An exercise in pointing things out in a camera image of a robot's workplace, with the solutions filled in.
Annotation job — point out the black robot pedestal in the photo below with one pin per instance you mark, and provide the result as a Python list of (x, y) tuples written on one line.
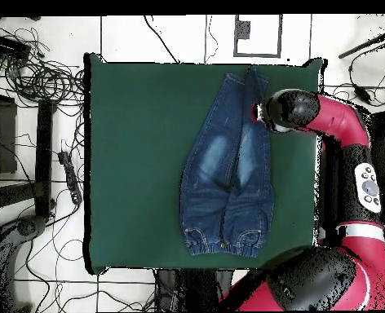
[(192, 290)]

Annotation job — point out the dark green table cloth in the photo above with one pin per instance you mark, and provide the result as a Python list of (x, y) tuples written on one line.
[(140, 163)]

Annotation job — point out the black tripod leg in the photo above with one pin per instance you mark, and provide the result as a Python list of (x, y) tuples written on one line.
[(365, 44)]

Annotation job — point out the black flat panel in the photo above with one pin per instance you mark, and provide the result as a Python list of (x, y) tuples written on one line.
[(5, 137)]

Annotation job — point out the long black power strip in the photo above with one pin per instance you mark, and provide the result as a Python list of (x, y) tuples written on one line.
[(70, 176)]

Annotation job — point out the dark stand base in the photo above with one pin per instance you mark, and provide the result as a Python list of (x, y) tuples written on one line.
[(26, 228)]

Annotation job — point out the black power adapter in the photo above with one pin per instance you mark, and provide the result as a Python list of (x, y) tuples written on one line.
[(362, 93)]

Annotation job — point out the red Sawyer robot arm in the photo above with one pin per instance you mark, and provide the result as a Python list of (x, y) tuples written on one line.
[(342, 120)]

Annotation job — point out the black upright stand bar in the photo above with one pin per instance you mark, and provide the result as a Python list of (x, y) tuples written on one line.
[(44, 156)]

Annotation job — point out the blue denim jeans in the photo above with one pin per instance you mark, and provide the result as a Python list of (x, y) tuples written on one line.
[(218, 182)]

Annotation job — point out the black box device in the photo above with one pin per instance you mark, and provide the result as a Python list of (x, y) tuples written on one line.
[(8, 47)]

